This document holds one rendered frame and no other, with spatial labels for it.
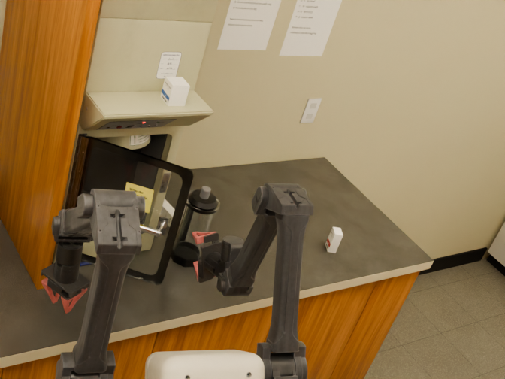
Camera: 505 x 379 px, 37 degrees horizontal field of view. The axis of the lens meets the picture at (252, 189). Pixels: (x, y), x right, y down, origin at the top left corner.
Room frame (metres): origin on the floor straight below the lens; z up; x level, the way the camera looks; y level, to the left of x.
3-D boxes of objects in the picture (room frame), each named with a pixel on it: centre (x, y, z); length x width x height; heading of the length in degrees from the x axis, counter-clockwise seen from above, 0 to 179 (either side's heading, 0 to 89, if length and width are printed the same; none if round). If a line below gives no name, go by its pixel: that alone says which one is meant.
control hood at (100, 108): (1.72, 0.32, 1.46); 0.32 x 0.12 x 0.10; 133
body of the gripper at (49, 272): (1.33, 0.35, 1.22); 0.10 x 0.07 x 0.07; 65
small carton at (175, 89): (1.76, 0.27, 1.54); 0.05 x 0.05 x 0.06; 39
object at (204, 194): (1.89, 0.13, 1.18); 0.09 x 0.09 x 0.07
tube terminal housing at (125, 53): (1.85, 0.44, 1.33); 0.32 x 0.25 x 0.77; 133
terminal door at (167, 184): (1.65, 0.31, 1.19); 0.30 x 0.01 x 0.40; 91
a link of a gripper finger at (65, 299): (1.33, 0.34, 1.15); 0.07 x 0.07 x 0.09; 65
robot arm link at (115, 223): (1.05, 0.21, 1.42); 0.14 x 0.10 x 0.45; 28
